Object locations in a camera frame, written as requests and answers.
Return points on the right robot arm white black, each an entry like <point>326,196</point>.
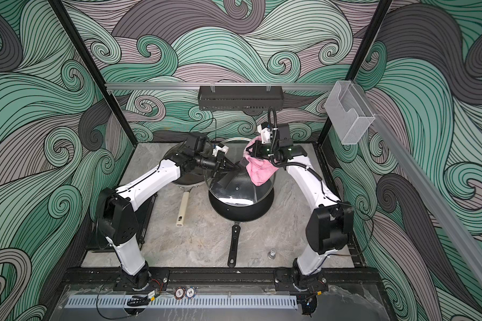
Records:
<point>331,220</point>

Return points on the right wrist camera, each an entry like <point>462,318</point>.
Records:
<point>265,133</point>

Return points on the clear plastic wall box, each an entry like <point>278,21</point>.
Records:
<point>349,110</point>

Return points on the brown pan with cream handle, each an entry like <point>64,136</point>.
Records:
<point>181,208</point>

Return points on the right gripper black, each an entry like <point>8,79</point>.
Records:
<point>258,146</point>

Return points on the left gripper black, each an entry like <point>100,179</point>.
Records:
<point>221,162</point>

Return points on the round button pair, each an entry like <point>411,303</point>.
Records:
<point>181,293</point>

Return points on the pink microfibre cloth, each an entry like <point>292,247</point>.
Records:
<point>259,170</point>

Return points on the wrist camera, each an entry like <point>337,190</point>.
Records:
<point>220,148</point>
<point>265,133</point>

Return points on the glass lid of black pan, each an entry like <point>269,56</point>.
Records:
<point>236,188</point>

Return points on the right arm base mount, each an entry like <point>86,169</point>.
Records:
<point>292,280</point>

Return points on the black pan with black handle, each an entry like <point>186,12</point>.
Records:
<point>240,215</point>

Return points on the white slotted cable duct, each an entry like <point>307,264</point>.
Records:
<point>199,301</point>

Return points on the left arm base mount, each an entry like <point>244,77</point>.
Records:
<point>143,281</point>

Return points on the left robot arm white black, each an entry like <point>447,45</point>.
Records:
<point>137,192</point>

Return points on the aluminium rail back wall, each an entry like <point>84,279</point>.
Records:
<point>117,86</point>

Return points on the glass lid of brown pan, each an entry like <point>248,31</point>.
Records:
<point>175,154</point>

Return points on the black wall shelf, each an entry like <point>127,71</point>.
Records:
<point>240,98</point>

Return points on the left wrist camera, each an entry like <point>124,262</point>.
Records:
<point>220,148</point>

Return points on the aluminium rail wall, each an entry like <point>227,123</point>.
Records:
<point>117,86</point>
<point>462,240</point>

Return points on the aluminium rail right wall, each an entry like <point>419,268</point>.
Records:
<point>462,240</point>

